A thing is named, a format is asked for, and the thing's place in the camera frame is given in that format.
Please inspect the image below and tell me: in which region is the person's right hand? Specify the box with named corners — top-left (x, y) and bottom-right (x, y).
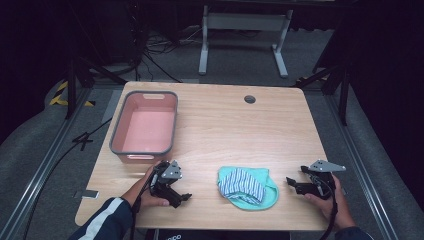
top-left (303, 174), bottom-right (356, 231)

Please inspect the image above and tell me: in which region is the metal floor rail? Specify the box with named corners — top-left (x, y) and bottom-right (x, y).
top-left (0, 87), bottom-right (93, 240)
top-left (324, 94), bottom-right (400, 240)

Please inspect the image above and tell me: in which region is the grey tape piece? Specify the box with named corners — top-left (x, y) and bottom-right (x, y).
top-left (73, 188), bottom-right (100, 200)

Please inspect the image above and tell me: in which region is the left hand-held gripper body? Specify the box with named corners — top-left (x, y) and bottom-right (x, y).
top-left (149, 159), bottom-right (184, 198)

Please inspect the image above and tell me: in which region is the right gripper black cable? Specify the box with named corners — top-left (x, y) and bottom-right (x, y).
top-left (313, 173), bottom-right (339, 240)

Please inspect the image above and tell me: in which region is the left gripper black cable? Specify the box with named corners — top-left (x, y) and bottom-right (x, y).
top-left (128, 161), bottom-right (169, 240)

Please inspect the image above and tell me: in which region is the black floor cable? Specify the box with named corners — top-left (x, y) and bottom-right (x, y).
top-left (20, 117), bottom-right (113, 240)

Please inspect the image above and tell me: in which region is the person's left hand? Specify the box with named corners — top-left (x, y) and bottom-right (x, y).
top-left (121, 164), bottom-right (171, 209)

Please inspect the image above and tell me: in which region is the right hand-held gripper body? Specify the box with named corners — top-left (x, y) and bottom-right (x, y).
top-left (295, 158), bottom-right (347, 201)

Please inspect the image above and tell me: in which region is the black metal stand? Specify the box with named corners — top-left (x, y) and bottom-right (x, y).
top-left (292, 63), bottom-right (352, 127)
top-left (64, 54), bottom-right (128, 121)

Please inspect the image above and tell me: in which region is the black device with white print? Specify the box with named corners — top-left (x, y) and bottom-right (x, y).
top-left (155, 229), bottom-right (292, 240)

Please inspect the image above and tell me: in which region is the black tape cross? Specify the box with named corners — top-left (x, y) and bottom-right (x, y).
top-left (71, 131), bottom-right (95, 152)

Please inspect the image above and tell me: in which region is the white metal desk frame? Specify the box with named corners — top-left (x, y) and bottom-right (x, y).
top-left (198, 4), bottom-right (295, 80)

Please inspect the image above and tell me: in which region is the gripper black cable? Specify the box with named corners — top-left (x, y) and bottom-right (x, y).
top-left (128, 161), bottom-right (169, 240)
top-left (313, 173), bottom-right (339, 240)

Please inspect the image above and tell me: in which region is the pink basin with grey rim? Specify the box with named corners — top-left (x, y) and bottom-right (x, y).
top-left (109, 90), bottom-right (179, 165)

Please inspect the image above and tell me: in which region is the teal striped cloth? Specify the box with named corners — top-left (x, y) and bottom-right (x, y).
top-left (216, 165), bottom-right (280, 212)

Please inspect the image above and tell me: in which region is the bundle of black cables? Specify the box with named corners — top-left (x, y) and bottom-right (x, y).
top-left (131, 6), bottom-right (204, 84)

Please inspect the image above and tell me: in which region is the yellow and black floor tape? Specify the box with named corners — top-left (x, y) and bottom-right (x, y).
top-left (48, 80), bottom-right (97, 109)

